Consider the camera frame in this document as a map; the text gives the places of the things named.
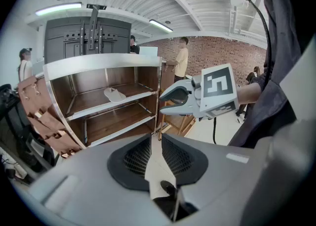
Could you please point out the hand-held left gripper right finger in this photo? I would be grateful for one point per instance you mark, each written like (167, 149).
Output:
(190, 163)

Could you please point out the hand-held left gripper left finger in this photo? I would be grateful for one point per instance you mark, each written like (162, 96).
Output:
(128, 170)

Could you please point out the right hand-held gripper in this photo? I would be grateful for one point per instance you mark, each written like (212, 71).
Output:
(217, 96)

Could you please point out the grey slipper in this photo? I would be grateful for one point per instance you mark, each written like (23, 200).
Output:
(114, 95)

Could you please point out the wooden shelf cabinet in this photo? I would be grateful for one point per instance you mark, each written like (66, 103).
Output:
(98, 61)

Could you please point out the person's right forearm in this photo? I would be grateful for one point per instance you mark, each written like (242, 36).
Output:
(248, 94)

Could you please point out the white monitor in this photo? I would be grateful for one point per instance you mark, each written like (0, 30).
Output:
(148, 51)

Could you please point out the long ceiling light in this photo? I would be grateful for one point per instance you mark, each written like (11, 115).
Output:
(160, 25)
(59, 8)

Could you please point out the black television on stand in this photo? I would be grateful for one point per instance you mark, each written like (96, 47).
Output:
(111, 42)

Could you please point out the brown fabric pocket organiser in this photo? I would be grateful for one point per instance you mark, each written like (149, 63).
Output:
(39, 106)

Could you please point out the person's dark jacket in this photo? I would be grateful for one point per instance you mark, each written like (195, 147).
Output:
(279, 47)

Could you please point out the black office chair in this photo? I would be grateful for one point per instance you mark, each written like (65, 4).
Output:
(17, 126)

